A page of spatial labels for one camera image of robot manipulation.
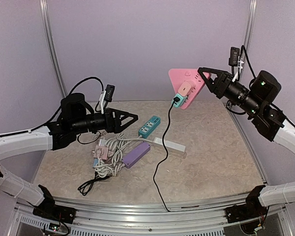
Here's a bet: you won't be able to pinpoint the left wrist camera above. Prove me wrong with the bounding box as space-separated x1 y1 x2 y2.
98 84 115 114

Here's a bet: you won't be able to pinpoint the pink small plug adapter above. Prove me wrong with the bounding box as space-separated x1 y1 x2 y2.
92 145 109 160

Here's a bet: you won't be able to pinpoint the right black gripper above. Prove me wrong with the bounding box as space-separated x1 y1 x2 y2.
199 66 263 116

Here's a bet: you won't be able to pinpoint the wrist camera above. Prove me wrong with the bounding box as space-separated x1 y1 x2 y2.
98 84 115 114
228 46 245 82

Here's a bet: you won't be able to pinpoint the black coiled cable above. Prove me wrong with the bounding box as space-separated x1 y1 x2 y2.
77 172 111 196

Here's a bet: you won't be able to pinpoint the aluminium corner post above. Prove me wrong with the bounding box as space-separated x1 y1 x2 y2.
243 0 258 50
39 0 68 98

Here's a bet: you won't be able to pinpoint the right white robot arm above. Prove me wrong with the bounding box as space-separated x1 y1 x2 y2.
198 67 295 218

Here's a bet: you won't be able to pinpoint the light blue small plug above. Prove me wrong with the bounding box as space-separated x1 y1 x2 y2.
93 158 99 169

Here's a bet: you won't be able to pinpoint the pink triangular power strip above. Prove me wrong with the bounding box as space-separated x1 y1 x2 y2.
168 68 206 110

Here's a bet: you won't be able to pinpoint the black usb cable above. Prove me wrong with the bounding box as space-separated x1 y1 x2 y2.
152 97 180 212

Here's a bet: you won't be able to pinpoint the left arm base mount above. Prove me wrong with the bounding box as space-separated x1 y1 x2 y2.
33 205 77 224

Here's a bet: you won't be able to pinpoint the teal plug adapter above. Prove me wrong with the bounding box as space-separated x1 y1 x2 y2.
172 93 187 108

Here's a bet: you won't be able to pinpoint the purple power strip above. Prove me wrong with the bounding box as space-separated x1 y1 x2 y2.
121 142 150 169

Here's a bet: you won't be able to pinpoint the left aluminium corner post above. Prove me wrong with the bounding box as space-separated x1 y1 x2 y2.
39 0 68 98

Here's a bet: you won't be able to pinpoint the white bundled power cords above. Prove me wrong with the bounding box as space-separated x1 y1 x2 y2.
92 134 155 178

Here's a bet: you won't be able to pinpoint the white power strip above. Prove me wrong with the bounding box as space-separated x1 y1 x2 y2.
152 137 186 154

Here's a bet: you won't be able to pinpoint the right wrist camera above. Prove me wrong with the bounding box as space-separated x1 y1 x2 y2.
228 46 245 82

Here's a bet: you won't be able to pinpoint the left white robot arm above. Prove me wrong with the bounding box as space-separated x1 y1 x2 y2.
0 93 138 219

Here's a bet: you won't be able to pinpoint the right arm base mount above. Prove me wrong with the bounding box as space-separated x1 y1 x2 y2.
225 204 267 223

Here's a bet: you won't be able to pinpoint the aluminium front frame rail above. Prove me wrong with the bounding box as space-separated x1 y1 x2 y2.
13 194 293 236

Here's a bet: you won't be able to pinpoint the right aluminium corner post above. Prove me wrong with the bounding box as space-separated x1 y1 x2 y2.
243 0 258 50

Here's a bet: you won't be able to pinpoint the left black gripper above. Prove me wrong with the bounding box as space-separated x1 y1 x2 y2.
71 107 138 134

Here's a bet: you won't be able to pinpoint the teal power strip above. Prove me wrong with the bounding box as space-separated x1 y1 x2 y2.
138 116 161 139

